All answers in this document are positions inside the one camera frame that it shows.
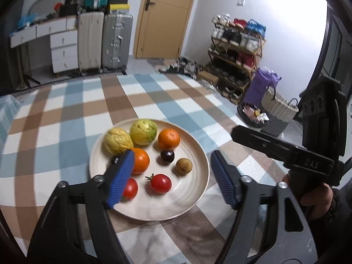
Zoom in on small cardboard box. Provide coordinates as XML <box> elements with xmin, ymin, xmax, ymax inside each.
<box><xmin>198</xmin><ymin>70</ymin><xmax>219</xmax><ymax>86</ymax></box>

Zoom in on black round basket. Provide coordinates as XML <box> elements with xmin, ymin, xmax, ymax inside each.
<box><xmin>237</xmin><ymin>102</ymin><xmax>271</xmax><ymax>128</ymax></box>

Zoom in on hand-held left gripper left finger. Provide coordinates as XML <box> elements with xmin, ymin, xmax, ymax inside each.
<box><xmin>26</xmin><ymin>149</ymin><xmax>136</xmax><ymax>264</ymax></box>

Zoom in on person's right hand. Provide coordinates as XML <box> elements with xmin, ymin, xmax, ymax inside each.
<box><xmin>282</xmin><ymin>170</ymin><xmax>334</xmax><ymax>222</ymax></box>

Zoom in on red tomato with stem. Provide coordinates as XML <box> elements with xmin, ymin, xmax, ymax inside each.
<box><xmin>145</xmin><ymin>174</ymin><xmax>172</xmax><ymax>194</ymax></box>

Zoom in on beige round plate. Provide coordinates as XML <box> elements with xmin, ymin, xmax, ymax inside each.
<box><xmin>88</xmin><ymin>119</ymin><xmax>210</xmax><ymax>222</ymax></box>

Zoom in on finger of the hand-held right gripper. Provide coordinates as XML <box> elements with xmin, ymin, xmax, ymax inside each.
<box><xmin>231</xmin><ymin>125</ymin><xmax>296</xmax><ymax>168</ymax></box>

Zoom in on blue plastic bag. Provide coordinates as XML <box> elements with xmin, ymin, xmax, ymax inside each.
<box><xmin>16</xmin><ymin>14</ymin><xmax>39</xmax><ymax>31</ymax></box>

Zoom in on yellow netted round fruit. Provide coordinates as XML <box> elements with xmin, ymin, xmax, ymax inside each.
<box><xmin>103</xmin><ymin>128</ymin><xmax>134</xmax><ymax>155</ymax></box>

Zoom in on black bag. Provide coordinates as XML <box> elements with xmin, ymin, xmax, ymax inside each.
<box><xmin>59</xmin><ymin>0</ymin><xmax>80</xmax><ymax>15</ymax></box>

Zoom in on large brown round fruit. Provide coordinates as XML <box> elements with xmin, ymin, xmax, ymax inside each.
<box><xmin>176</xmin><ymin>158</ymin><xmax>193</xmax><ymax>176</ymax></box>

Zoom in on grey metal chair frame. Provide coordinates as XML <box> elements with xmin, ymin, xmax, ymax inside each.
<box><xmin>27</xmin><ymin>0</ymin><xmax>66</xmax><ymax>25</ymax></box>

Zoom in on dark purple round fruit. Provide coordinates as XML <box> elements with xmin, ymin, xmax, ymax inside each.
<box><xmin>160</xmin><ymin>150</ymin><xmax>176</xmax><ymax>165</ymax></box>

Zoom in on woven basket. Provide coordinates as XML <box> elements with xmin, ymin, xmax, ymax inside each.
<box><xmin>261</xmin><ymin>85</ymin><xmax>299</xmax><ymax>123</ymax></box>

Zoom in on wooden shoe rack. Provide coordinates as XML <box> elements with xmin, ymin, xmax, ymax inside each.
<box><xmin>207</xmin><ymin>19</ymin><xmax>267</xmax><ymax>105</ymax></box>

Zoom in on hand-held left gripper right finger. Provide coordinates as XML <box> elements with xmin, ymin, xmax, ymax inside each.
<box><xmin>210</xmin><ymin>150</ymin><xmax>319</xmax><ymax>264</ymax></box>

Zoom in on rows of shoes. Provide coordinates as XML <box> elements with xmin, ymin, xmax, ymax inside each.
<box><xmin>210</xmin><ymin>14</ymin><xmax>267</xmax><ymax>102</ymax></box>

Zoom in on silver suitcase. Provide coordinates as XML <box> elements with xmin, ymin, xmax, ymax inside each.
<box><xmin>102</xmin><ymin>13</ymin><xmax>134</xmax><ymax>70</ymax></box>

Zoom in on checked tablecloth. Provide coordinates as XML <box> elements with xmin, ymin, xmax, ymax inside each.
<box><xmin>0</xmin><ymin>73</ymin><xmax>289</xmax><ymax>264</ymax></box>

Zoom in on beige suitcase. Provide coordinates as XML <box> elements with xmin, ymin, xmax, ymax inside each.
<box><xmin>77</xmin><ymin>11</ymin><xmax>105</xmax><ymax>70</ymax></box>

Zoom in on yellow-green round fruit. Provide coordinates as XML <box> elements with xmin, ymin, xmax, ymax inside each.
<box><xmin>130</xmin><ymin>119</ymin><xmax>158</xmax><ymax>146</ymax></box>

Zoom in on orange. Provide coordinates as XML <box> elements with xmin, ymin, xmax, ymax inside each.
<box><xmin>158</xmin><ymin>129</ymin><xmax>181</xmax><ymax>150</ymax></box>
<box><xmin>130</xmin><ymin>148</ymin><xmax>150</xmax><ymax>175</ymax></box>

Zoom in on white desk with drawers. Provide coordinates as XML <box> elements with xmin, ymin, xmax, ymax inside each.
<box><xmin>10</xmin><ymin>15</ymin><xmax>79</xmax><ymax>73</ymax></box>

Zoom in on purple bag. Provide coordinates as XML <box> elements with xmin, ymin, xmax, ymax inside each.
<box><xmin>243</xmin><ymin>66</ymin><xmax>281</xmax><ymax>106</ymax></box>

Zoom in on yellow shoe box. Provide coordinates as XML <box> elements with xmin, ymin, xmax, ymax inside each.
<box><xmin>107</xmin><ymin>4</ymin><xmax>131</xmax><ymax>13</ymax></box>

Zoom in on wooden door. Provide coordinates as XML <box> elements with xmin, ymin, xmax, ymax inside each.
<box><xmin>133</xmin><ymin>0</ymin><xmax>200</xmax><ymax>59</ymax></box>

